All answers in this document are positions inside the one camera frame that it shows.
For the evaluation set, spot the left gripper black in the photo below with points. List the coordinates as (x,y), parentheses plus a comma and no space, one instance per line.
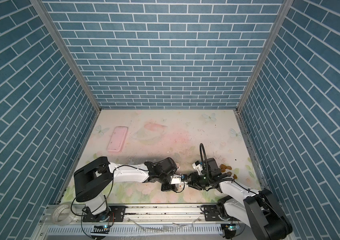
(167,188)

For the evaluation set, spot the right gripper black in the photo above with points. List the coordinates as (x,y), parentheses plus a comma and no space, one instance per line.
(194,179)

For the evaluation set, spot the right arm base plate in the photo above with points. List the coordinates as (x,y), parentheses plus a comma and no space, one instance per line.
(213,213)

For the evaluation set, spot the white staple box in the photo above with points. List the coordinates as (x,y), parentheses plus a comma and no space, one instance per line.
(184,178)

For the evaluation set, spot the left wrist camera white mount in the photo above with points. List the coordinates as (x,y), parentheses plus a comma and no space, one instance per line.
(177,184)

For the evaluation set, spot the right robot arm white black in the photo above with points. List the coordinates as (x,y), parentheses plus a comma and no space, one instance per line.
(257,209)

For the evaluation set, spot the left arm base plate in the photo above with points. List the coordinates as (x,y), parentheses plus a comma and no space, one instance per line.
(112,214)

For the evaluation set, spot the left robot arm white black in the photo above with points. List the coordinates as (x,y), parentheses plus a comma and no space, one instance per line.
(93,178)

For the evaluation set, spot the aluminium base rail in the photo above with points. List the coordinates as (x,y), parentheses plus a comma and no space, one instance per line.
(180,214)

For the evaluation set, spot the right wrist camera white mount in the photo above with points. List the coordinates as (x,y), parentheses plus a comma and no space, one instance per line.
(198,167)

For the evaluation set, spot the clear tape roll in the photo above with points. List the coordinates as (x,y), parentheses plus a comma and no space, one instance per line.
(62,215)

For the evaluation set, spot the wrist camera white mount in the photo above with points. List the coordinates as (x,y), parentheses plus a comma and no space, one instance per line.
(177,184)
(198,167)

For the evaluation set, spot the white slotted cable duct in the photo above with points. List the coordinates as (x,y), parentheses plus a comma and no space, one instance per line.
(135,230)

